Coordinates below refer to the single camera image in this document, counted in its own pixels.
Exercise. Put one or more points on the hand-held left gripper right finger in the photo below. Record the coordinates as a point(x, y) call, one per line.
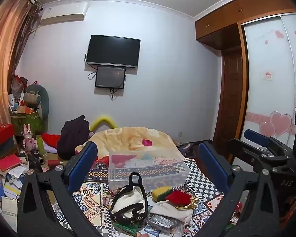
point(212, 165)

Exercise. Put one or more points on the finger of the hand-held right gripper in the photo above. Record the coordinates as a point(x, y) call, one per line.
point(256, 137)
point(246, 153)

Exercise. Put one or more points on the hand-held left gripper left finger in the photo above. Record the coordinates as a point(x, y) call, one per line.
point(85, 164)

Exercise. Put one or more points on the black white checkered cloth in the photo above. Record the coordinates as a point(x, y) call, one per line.
point(202, 180)

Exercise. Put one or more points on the black backpack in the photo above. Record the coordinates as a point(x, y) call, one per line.
point(72, 137)

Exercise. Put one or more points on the red cylinder can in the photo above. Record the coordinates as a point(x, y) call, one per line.
point(53, 163)

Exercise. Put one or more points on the patterned bed sheet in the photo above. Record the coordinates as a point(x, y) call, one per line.
point(93, 200)

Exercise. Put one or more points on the floral pink cloth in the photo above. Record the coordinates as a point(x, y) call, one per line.
point(111, 197)

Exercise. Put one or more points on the yellow foam tube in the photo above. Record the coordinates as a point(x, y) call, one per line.
point(104, 124)

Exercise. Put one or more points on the red cloth with gold trim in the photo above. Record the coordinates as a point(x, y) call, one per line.
point(178, 198)

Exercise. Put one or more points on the green cylinder bottle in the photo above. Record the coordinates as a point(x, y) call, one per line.
point(40, 143)

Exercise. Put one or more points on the wooden door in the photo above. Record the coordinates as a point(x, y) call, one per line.
point(228, 96)

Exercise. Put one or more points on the black cylinder tool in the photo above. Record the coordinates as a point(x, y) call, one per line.
point(35, 156)

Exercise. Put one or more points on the yellow green sponge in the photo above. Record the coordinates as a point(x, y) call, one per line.
point(161, 192)

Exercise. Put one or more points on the yellow plush blanket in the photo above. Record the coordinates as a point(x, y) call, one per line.
point(138, 140)

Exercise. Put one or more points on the pink rabbit toy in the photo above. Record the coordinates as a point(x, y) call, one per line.
point(28, 139)

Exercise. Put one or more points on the clear plastic storage box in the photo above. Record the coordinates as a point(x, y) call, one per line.
point(148, 170)

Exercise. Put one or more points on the pink cloth square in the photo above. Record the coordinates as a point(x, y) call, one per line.
point(147, 142)

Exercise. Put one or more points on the wooden wardrobe with sliding doors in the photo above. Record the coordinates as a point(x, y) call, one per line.
point(268, 66)

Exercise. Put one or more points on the green cardboard box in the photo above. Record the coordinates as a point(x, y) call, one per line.
point(27, 122)

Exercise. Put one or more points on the silver foil packet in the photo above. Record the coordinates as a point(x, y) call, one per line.
point(161, 221)

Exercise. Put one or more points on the red book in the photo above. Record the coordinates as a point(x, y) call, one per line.
point(8, 162)

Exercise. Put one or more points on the green striped cloth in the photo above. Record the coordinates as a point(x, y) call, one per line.
point(127, 228)

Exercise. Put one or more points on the grey plush pillow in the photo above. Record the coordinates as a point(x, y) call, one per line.
point(38, 98)

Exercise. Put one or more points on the pile of papers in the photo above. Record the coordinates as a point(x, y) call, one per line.
point(7, 185)

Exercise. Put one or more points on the red box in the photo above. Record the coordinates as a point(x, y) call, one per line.
point(2, 133)

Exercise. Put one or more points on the orange curtain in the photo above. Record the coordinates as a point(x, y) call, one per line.
point(7, 54)

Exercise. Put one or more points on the white air conditioner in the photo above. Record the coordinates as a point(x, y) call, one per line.
point(63, 13)

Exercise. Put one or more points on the small wall monitor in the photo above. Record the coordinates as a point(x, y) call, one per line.
point(110, 77)

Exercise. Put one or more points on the wall-mounted television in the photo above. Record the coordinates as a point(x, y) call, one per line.
point(113, 50)

